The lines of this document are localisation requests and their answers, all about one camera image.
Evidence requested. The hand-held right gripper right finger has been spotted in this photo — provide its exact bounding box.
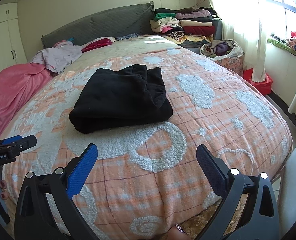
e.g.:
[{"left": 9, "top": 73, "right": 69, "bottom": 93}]
[{"left": 196, "top": 144, "right": 279, "bottom": 240}]

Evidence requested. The red box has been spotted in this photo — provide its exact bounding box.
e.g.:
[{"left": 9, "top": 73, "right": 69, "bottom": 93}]
[{"left": 243, "top": 67, "right": 273, "bottom": 95}]

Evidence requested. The person's left hand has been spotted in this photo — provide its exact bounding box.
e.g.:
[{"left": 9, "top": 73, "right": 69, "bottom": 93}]
[{"left": 0, "top": 179, "right": 10, "bottom": 200}]

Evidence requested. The beige fluffy cloth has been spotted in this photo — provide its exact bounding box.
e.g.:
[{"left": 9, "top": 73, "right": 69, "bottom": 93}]
[{"left": 180, "top": 194, "right": 241, "bottom": 240}]

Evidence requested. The cream wardrobe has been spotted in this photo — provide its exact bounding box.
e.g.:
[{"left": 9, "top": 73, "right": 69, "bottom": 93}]
[{"left": 0, "top": 4, "right": 28, "bottom": 78}]

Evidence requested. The grey quilted headboard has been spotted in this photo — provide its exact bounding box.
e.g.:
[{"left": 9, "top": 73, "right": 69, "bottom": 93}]
[{"left": 41, "top": 1, "right": 154, "bottom": 48}]

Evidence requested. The window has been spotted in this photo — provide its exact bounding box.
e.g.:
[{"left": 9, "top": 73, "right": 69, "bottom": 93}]
[{"left": 263, "top": 0, "right": 296, "bottom": 45}]

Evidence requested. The beige bed quilt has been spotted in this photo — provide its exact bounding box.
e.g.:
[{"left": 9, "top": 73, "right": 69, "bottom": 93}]
[{"left": 45, "top": 34, "right": 188, "bottom": 80}]

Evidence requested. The black sweater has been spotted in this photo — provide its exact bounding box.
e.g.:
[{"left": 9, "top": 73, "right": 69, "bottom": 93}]
[{"left": 68, "top": 64, "right": 174, "bottom": 134}]

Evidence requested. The dark patterned cloth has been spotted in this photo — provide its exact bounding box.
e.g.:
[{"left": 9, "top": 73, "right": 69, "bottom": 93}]
[{"left": 115, "top": 33, "right": 141, "bottom": 41}]

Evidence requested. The green cloth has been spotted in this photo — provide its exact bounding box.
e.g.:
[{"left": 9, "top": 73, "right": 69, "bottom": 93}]
[{"left": 267, "top": 36, "right": 296, "bottom": 63}]

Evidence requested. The stack of folded clothes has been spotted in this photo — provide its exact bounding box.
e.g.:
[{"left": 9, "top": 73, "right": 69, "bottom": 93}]
[{"left": 150, "top": 7, "right": 218, "bottom": 43}]

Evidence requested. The red pillow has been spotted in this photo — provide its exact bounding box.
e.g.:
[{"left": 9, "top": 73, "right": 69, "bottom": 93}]
[{"left": 82, "top": 37, "right": 116, "bottom": 53}]

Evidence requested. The person's right hand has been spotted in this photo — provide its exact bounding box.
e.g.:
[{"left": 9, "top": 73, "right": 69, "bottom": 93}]
[{"left": 167, "top": 222, "right": 191, "bottom": 240}]

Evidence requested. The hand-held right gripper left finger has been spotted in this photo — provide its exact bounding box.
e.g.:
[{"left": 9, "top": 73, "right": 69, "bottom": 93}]
[{"left": 14, "top": 143, "right": 98, "bottom": 240}]

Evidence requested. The orange and white patterned blanket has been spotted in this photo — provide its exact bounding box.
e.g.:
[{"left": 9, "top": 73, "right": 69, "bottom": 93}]
[{"left": 0, "top": 47, "right": 293, "bottom": 238}]

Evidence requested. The crumpled clothes heap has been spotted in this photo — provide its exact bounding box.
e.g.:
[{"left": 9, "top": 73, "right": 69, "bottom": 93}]
[{"left": 200, "top": 39, "right": 244, "bottom": 69}]

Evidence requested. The pink blanket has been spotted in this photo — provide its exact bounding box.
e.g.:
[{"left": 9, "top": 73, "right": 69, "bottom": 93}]
[{"left": 0, "top": 61, "right": 57, "bottom": 144}]

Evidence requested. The lilac garment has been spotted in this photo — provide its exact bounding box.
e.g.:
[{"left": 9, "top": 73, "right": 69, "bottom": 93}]
[{"left": 29, "top": 41, "right": 83, "bottom": 73}]

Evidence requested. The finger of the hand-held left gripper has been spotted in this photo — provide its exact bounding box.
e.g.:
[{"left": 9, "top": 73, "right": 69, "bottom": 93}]
[
  {"left": 12, "top": 135, "right": 38, "bottom": 155},
  {"left": 2, "top": 135, "right": 23, "bottom": 145}
]

